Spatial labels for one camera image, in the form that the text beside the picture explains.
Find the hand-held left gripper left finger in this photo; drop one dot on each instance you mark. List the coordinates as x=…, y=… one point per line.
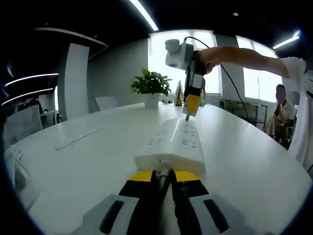
x=134, y=188

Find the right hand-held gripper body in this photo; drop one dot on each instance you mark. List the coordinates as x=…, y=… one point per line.
x=178, y=54

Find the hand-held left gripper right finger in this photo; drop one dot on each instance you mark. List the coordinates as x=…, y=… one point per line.
x=190, y=189

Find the white power strip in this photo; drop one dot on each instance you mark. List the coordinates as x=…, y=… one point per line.
x=185, y=144

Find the ceiling light strip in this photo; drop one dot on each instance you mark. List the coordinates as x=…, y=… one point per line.
x=144, y=14
x=27, y=94
x=286, y=42
x=31, y=77

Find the person's right hand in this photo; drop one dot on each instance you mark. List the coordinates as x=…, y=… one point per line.
x=207, y=58

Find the yellow white tent sign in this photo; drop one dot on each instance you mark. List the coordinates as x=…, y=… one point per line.
x=179, y=95

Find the bright window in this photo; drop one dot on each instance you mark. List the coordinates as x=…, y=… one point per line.
x=161, y=54
x=259, y=83

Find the green potted plant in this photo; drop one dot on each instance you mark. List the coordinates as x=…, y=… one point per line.
x=151, y=82

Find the dark side table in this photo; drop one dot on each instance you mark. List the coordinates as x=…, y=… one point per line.
x=254, y=110

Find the white office chair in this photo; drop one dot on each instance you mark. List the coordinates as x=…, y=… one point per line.
x=106, y=102

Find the grey chest device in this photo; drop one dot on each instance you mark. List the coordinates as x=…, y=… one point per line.
x=309, y=85

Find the grey office chair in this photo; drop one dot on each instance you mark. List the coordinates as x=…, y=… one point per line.
x=23, y=124

